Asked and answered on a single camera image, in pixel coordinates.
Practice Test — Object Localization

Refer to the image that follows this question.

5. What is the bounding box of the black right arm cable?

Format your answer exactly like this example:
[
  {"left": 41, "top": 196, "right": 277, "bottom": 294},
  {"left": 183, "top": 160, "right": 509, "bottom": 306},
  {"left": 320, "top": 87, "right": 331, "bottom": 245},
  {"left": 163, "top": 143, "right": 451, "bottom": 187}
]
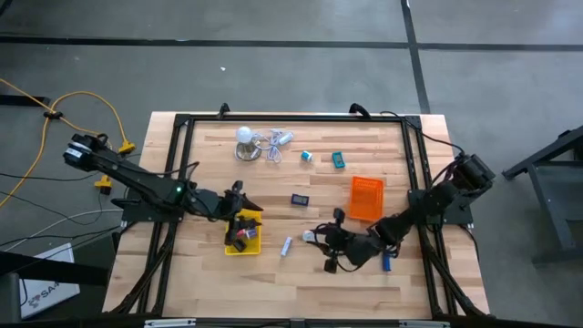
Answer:
[{"left": 380, "top": 110, "right": 465, "bottom": 159}]

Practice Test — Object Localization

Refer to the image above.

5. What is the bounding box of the black aluminium table frame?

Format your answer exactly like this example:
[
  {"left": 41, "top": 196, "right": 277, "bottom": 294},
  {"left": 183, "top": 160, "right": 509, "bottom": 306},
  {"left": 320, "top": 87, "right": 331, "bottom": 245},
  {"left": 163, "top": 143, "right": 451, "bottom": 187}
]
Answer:
[{"left": 108, "top": 111, "right": 491, "bottom": 320}]

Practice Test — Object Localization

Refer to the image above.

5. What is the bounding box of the white floor cable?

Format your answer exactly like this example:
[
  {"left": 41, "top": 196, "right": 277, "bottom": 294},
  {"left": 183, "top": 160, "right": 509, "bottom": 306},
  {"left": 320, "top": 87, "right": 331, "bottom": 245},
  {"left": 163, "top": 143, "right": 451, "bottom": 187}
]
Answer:
[{"left": 4, "top": 208, "right": 125, "bottom": 252}]

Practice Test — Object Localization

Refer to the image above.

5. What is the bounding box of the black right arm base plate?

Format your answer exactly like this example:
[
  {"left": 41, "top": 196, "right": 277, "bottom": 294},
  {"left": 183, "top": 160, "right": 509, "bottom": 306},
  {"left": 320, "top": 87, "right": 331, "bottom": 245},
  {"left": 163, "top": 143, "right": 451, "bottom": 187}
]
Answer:
[{"left": 407, "top": 189, "right": 474, "bottom": 225}]

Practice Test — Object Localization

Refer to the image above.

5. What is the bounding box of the white lamp power cord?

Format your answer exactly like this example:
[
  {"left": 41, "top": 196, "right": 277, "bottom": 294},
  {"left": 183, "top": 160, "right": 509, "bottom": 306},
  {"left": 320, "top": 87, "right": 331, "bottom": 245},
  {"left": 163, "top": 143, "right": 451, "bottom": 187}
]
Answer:
[{"left": 252, "top": 128, "right": 295, "bottom": 164}]

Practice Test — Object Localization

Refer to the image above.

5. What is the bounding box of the black bench bar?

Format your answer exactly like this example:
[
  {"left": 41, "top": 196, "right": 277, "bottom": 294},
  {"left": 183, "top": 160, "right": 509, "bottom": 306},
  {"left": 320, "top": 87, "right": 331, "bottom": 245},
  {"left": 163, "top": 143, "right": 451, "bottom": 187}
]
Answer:
[{"left": 0, "top": 250, "right": 110, "bottom": 328}]

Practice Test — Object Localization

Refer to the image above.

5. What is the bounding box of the black flat floor bar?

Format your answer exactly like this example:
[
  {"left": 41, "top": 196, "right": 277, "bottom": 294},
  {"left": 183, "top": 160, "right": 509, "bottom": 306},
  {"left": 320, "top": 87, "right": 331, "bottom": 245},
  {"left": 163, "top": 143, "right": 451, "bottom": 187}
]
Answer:
[{"left": 0, "top": 94, "right": 51, "bottom": 108}]

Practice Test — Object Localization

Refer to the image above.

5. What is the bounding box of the silver metal bracket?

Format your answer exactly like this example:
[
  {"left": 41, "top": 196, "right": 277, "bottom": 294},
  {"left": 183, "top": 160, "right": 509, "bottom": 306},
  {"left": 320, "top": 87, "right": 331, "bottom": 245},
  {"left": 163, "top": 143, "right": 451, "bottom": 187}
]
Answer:
[
  {"left": 144, "top": 318, "right": 197, "bottom": 328},
  {"left": 399, "top": 320, "right": 451, "bottom": 328}
]

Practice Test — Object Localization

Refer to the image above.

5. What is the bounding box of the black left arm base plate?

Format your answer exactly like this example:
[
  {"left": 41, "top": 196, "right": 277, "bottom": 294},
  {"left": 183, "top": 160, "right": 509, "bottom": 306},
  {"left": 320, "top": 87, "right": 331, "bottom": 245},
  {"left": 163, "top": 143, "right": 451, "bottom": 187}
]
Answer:
[{"left": 121, "top": 198, "right": 188, "bottom": 223}]

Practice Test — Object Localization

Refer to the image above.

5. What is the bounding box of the yellow plastic basket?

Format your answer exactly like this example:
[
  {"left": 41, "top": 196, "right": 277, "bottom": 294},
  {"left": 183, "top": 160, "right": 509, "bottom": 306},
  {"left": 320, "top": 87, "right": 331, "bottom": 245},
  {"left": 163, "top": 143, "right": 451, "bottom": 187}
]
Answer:
[{"left": 224, "top": 208, "right": 263, "bottom": 257}]

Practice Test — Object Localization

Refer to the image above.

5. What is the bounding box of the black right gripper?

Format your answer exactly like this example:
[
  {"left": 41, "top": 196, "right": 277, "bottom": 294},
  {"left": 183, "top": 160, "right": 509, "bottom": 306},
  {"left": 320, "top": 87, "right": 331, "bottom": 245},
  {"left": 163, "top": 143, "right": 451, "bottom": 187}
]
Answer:
[{"left": 308, "top": 207, "right": 387, "bottom": 274}]

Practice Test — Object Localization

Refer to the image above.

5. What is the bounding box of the white light bulb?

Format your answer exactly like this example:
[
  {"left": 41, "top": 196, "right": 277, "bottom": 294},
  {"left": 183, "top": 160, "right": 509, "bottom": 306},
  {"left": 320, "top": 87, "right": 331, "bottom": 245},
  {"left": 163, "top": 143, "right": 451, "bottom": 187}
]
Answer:
[{"left": 234, "top": 126, "right": 263, "bottom": 162}]

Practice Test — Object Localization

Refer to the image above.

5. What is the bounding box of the black metal stand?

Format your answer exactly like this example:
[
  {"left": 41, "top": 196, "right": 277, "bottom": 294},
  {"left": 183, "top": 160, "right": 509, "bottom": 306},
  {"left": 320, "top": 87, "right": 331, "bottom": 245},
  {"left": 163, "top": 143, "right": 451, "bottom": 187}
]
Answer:
[{"left": 502, "top": 123, "right": 583, "bottom": 265}]

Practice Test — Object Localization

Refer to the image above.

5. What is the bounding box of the yellow extension cord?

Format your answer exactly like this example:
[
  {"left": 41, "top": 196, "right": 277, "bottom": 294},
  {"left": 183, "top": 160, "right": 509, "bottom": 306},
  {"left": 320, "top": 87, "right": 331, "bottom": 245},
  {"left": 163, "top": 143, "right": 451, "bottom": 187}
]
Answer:
[
  {"left": 0, "top": 90, "right": 138, "bottom": 209},
  {"left": 0, "top": 77, "right": 114, "bottom": 196}
]

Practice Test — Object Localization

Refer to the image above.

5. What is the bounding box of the orange plastic basket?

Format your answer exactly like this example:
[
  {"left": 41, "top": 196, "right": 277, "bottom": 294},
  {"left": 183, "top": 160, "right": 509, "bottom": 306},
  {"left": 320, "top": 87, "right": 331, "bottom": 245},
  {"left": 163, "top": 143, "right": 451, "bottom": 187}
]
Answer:
[{"left": 349, "top": 176, "right": 386, "bottom": 223}]

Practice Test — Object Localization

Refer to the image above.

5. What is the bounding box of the white printed sign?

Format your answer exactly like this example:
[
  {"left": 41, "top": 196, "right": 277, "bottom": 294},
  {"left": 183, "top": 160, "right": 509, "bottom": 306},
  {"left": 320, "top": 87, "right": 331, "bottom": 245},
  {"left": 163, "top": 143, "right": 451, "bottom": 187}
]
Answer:
[{"left": 20, "top": 242, "right": 82, "bottom": 320}]

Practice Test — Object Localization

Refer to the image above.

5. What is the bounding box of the black floor cable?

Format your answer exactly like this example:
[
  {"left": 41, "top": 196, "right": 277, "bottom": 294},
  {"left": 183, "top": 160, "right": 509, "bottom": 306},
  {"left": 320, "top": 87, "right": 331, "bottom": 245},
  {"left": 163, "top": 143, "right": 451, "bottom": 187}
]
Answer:
[{"left": 0, "top": 149, "right": 154, "bottom": 183}]

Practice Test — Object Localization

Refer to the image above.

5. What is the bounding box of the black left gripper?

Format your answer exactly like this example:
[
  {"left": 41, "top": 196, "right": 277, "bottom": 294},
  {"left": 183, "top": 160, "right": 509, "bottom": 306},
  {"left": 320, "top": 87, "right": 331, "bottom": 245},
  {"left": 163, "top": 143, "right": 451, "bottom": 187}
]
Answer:
[{"left": 194, "top": 179, "right": 264, "bottom": 248}]

